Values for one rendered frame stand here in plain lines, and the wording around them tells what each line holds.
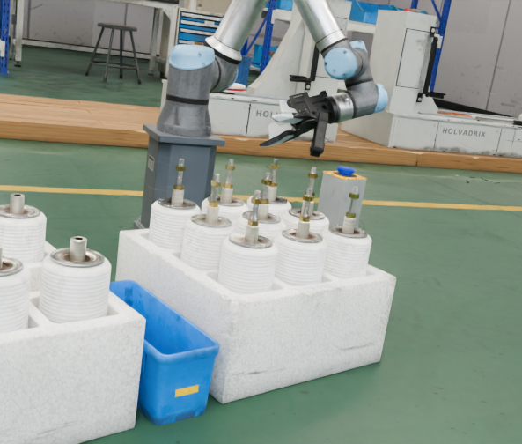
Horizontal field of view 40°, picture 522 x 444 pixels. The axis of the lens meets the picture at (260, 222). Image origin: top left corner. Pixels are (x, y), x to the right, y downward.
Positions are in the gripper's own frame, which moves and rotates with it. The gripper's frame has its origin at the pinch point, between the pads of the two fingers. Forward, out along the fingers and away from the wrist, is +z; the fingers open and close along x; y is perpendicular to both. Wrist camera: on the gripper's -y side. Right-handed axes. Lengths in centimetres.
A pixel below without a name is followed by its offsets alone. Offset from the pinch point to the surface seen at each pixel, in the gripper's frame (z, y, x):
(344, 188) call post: -3.7, -26.1, 20.8
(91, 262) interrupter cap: 55, -38, 58
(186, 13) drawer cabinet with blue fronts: -130, 308, -387
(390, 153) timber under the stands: -128, 43, -164
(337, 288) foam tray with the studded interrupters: 15, -49, 39
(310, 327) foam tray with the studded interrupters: 21, -54, 37
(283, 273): 23, -44, 39
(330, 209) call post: -1.0, -28.2, 15.7
